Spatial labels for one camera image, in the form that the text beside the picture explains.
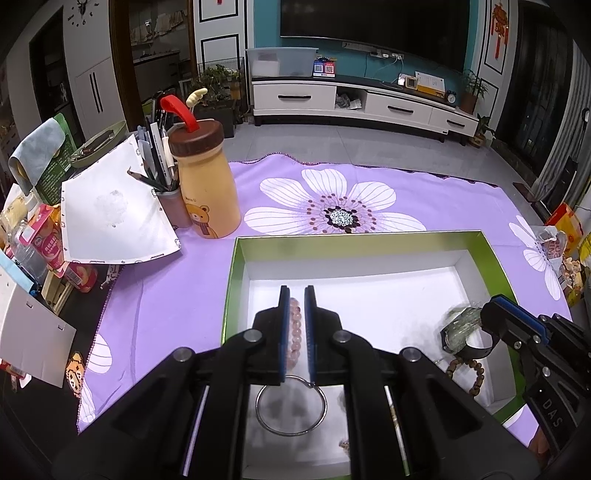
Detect pink bead bracelet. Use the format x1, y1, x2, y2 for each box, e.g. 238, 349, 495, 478
287, 298, 306, 371

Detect white power strip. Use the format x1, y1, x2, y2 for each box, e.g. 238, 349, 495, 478
342, 41, 405, 61

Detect purple floral tablecloth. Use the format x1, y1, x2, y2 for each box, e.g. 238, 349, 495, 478
76, 154, 574, 435

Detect yellow bear bottle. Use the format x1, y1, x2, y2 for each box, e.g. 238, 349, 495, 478
159, 87, 242, 240

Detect clear plastic bottle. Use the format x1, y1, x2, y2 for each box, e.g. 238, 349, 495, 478
11, 228, 49, 283

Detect small potted plant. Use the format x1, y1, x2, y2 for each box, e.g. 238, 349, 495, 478
470, 115, 498, 149

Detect yellow snack bag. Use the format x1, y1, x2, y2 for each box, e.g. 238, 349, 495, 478
545, 202, 585, 254

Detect brown wooden bead bracelet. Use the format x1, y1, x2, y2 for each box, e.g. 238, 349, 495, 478
445, 355, 486, 398

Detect tall potted plant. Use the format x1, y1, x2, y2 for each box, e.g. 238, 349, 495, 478
460, 69, 489, 116

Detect green jade bracelet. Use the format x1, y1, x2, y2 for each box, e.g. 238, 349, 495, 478
444, 305, 484, 340

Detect silver bangle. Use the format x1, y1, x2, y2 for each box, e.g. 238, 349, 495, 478
255, 375, 328, 436

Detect caged green plants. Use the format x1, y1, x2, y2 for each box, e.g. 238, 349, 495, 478
191, 65, 246, 140

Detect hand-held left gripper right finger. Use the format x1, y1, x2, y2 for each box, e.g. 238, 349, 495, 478
303, 285, 542, 480

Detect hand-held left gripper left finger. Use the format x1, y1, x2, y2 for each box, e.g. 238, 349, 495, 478
51, 285, 291, 480

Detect white paper sheet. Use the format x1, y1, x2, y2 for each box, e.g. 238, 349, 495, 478
60, 134, 182, 265

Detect black wristwatch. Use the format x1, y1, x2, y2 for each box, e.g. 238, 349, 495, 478
438, 318, 502, 359

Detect bunch of pens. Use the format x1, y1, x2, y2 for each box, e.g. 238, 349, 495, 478
127, 108, 181, 193

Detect black television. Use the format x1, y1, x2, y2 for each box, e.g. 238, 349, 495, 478
280, 0, 472, 73

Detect white cardboard box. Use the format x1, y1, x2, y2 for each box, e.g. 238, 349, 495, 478
0, 265, 77, 389

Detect red knot wall ornament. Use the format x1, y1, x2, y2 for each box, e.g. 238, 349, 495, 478
491, 2, 509, 61

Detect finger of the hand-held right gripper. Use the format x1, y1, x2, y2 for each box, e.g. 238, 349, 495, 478
490, 296, 551, 346
480, 302, 529, 357

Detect green packet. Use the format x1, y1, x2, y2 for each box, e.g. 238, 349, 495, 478
34, 113, 79, 204

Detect black wall clock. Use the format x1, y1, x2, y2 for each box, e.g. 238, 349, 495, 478
62, 0, 100, 25

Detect grey striped curtain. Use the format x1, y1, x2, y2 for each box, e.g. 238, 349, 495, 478
530, 107, 591, 209

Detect grey pen cup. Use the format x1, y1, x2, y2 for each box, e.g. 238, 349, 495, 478
154, 186, 193, 230

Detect green cardboard box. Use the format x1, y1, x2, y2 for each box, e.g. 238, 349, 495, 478
221, 231, 527, 480

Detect yellow and white box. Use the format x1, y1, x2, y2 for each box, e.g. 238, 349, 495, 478
414, 71, 448, 98

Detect white plastic snack bag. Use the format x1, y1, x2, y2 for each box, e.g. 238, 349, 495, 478
536, 224, 570, 289

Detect white TV cabinet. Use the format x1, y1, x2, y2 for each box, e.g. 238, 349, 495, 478
251, 76, 480, 138

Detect clear storage bin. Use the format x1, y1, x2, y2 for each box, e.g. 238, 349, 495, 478
246, 46, 320, 79

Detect green tray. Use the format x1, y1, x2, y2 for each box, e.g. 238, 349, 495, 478
69, 120, 128, 169

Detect grey cloth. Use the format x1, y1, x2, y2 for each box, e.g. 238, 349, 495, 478
9, 117, 66, 190

